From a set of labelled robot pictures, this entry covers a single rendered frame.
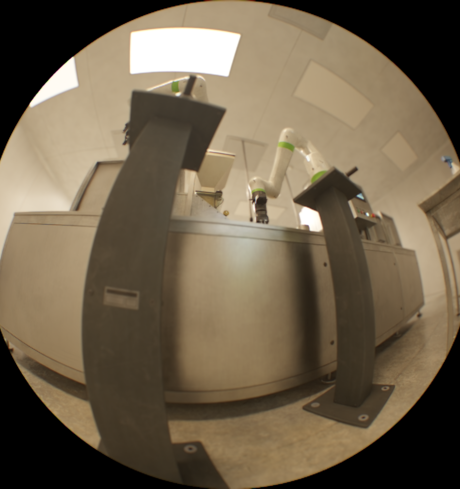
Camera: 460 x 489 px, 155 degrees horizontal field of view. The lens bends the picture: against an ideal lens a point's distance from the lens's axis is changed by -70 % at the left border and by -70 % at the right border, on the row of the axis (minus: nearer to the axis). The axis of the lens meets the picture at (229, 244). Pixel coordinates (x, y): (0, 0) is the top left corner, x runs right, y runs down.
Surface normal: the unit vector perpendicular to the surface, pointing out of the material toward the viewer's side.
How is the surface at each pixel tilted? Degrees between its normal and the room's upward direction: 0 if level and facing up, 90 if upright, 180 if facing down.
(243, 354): 90
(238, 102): 180
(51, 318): 90
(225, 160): 114
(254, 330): 90
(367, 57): 180
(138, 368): 90
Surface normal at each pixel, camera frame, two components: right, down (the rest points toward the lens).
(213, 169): 0.22, 0.04
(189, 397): 0.23, -0.37
